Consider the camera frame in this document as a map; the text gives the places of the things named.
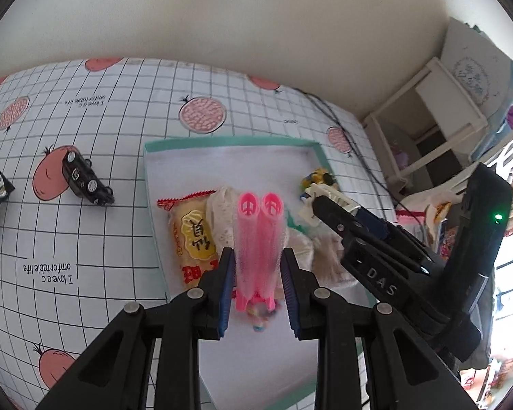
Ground black toy car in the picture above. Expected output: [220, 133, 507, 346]
[61, 147, 115, 206]

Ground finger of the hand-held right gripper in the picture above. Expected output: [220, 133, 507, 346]
[311, 195, 369, 245]
[350, 206, 434, 275]

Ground small colourful toy under rollers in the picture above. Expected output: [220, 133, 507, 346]
[246, 299, 278, 334]

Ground pink hair rollers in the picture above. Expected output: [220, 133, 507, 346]
[232, 191, 288, 312]

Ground checked printed tablecloth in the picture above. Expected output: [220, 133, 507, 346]
[0, 56, 394, 410]

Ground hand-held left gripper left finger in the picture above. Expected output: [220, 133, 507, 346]
[36, 245, 237, 410]

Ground white shelf unit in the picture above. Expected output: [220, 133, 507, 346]
[363, 56, 490, 189]

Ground beige lace cloth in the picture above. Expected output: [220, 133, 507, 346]
[206, 186, 362, 292]

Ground black cable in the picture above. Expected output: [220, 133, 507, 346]
[297, 89, 405, 218]

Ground white printed box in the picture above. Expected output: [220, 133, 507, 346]
[440, 17, 513, 116]

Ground white tray with teal rim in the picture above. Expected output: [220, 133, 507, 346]
[143, 137, 390, 410]

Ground orange snack packet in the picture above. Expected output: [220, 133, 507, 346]
[157, 190, 223, 295]

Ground white plastic bag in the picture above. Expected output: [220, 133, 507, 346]
[395, 186, 469, 240]

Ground purple soft toy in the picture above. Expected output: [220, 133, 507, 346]
[389, 139, 411, 169]

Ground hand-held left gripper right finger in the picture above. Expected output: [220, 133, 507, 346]
[281, 247, 473, 410]

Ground small colourful toy figure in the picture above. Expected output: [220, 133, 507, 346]
[299, 166, 338, 201]

